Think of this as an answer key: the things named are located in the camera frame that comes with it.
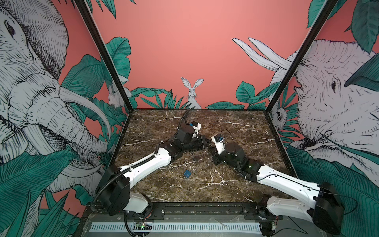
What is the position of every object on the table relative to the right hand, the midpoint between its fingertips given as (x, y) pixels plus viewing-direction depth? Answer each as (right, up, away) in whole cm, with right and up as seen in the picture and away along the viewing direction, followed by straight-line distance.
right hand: (208, 147), depth 76 cm
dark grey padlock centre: (-6, -10, +17) cm, 20 cm away
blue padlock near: (-11, -18, +10) cm, 23 cm away
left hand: (+3, +4, -3) cm, 5 cm away
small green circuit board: (-32, -37, -6) cm, 49 cm away
